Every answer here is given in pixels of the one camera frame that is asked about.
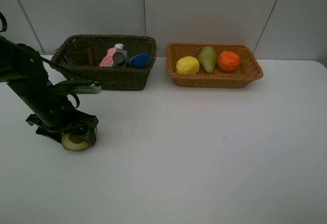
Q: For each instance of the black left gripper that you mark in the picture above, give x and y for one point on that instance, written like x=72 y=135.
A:
x=52 y=122

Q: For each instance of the halved avocado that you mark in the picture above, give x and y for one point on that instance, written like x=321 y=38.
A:
x=74 y=141

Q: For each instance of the pink bottle white cap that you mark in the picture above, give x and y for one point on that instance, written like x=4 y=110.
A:
x=107 y=61

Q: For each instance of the translucent pink cup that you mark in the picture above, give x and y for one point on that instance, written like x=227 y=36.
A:
x=80 y=52

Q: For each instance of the black pump dispenser bottle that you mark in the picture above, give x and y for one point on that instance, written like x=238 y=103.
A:
x=120 y=59

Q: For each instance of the white bottle blue cap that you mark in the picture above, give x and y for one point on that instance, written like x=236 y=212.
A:
x=140 y=60

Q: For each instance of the yellow lemon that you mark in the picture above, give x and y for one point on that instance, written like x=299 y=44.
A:
x=187 y=66

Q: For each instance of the green red pear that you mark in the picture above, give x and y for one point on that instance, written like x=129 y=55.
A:
x=207 y=57

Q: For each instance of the orange fruit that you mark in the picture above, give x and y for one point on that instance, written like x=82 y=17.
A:
x=228 y=61

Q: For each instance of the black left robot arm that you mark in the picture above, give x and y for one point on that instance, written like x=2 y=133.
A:
x=23 y=70

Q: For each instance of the dark brown wicker basket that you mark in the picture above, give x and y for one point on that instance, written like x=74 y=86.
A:
x=119 y=79

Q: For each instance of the orange wicker basket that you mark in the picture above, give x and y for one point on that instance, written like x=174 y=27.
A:
x=248 y=71

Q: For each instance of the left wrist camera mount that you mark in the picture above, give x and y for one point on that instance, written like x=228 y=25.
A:
x=77 y=86

